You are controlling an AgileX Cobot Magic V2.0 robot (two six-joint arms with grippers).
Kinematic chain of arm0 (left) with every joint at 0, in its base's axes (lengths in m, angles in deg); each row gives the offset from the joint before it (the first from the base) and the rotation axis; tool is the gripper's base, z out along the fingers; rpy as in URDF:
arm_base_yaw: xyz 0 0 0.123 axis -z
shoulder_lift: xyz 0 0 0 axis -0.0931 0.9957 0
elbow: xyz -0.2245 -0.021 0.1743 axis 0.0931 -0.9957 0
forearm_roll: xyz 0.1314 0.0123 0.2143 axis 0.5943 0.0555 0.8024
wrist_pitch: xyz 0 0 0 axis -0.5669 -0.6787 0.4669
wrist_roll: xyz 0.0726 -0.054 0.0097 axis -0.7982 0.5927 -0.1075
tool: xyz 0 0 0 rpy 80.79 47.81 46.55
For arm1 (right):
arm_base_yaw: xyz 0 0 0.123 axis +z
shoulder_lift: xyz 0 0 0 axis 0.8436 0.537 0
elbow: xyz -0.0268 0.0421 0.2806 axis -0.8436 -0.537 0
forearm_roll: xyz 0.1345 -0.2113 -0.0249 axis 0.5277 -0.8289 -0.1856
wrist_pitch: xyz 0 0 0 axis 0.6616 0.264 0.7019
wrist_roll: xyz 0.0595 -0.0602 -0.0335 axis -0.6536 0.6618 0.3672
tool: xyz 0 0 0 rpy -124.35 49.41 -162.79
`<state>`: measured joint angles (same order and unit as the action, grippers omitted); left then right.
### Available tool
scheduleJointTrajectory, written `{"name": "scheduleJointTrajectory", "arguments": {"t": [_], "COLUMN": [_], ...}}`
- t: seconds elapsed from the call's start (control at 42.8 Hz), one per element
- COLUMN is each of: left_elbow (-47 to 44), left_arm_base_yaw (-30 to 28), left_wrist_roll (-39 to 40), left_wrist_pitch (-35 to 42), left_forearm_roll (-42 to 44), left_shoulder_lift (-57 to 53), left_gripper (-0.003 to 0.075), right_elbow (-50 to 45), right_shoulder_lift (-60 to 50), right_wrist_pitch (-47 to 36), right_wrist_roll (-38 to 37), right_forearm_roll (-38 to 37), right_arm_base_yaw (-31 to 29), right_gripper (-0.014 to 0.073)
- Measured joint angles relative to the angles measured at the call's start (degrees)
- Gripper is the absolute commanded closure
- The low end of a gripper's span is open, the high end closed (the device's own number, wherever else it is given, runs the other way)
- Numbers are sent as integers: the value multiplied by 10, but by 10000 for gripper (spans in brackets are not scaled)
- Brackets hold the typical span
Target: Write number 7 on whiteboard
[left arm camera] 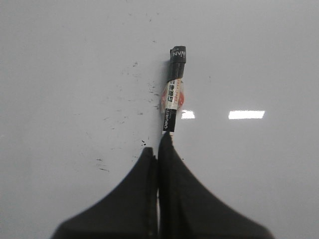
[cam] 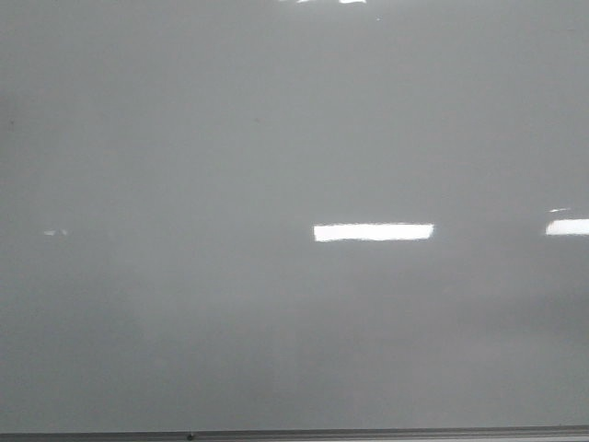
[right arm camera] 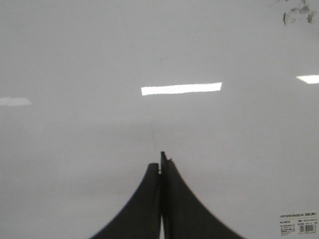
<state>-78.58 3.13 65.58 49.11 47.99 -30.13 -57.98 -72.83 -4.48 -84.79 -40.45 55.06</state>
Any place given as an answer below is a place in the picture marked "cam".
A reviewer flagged white whiteboard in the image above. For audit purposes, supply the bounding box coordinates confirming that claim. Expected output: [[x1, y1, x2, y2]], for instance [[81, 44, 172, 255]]
[[1, 1, 588, 433]]

